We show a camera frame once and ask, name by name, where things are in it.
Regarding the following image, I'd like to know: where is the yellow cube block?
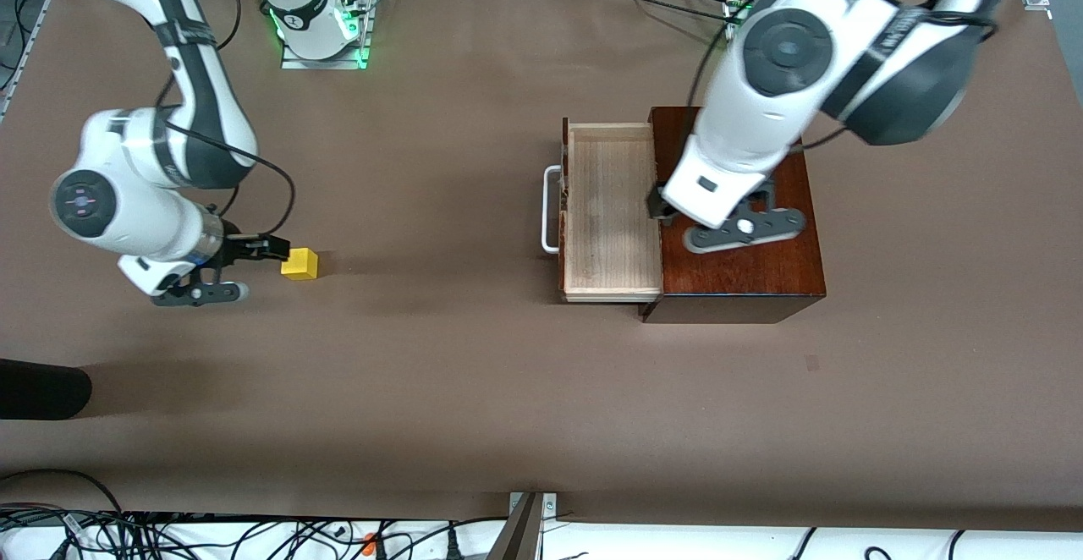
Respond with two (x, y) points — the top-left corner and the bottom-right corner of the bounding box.
(281, 247), (320, 281)

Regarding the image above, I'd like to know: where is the dark brown wooden cabinet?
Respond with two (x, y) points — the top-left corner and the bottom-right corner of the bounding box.
(639, 106), (827, 325)

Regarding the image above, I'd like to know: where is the black cylinder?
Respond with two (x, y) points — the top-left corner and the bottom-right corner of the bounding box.
(0, 359), (92, 420)

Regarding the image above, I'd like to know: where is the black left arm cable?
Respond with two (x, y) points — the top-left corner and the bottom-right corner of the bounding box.
(690, 0), (1012, 155)

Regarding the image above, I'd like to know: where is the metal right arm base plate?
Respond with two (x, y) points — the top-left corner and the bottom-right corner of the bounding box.
(279, 0), (373, 70)

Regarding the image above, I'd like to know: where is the long black table cable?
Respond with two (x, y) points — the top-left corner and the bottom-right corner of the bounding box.
(588, 0), (734, 24)

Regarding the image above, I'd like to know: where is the black arched floor cable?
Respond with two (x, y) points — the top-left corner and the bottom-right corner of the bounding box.
(0, 469), (126, 517)

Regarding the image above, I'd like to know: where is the grey metal post bracket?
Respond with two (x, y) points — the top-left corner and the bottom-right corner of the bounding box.
(487, 491), (559, 560)

